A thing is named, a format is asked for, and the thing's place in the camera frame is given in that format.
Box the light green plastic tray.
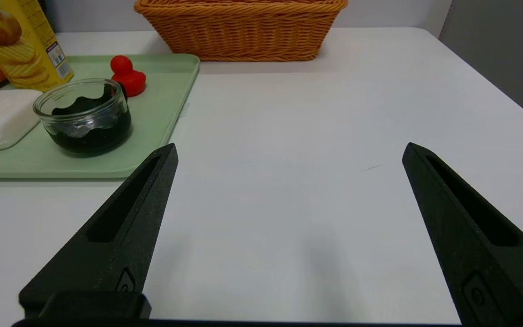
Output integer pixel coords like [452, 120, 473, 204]
[0, 54, 200, 179]

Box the yellow potato chip box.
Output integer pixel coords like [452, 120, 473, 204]
[0, 0, 74, 92]

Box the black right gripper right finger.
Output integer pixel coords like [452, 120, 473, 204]
[402, 142, 523, 327]

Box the clear glass jar black insert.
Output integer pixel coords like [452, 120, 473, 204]
[33, 78, 132, 157]

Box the orange wicker basket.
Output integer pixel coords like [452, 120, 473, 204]
[134, 0, 348, 62]

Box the red rubber duck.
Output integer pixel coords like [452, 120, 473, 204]
[110, 55, 147, 97]

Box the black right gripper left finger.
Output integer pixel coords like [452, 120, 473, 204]
[19, 143, 179, 319]

